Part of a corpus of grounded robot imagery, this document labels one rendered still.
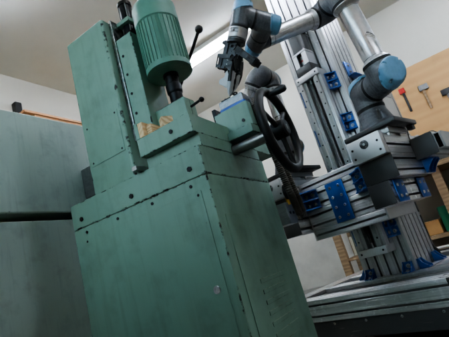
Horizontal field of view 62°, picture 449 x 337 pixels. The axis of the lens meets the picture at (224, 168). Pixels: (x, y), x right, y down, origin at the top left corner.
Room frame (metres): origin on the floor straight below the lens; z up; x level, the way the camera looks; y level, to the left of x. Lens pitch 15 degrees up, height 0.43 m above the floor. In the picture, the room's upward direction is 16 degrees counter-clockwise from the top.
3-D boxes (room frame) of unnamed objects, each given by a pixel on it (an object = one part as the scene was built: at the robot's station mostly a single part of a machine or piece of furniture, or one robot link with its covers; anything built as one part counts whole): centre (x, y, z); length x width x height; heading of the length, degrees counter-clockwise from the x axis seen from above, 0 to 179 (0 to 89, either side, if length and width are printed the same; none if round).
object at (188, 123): (1.30, -0.03, 0.87); 0.61 x 0.30 x 0.06; 153
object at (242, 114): (1.26, -0.11, 0.91); 0.15 x 0.14 x 0.09; 153
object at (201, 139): (1.26, 0.05, 0.82); 0.40 x 0.21 x 0.04; 153
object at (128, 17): (1.35, 0.22, 1.53); 0.08 x 0.08 x 0.17; 63
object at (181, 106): (1.29, 0.12, 1.03); 0.14 x 0.07 x 0.09; 63
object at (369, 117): (1.52, -0.67, 0.87); 0.15 x 0.15 x 0.10
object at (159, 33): (1.28, 0.10, 1.35); 0.18 x 0.18 x 0.31
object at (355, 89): (1.52, -0.67, 0.98); 0.13 x 0.12 x 0.14; 18
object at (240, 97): (1.26, -0.11, 0.99); 0.13 x 0.11 x 0.06; 153
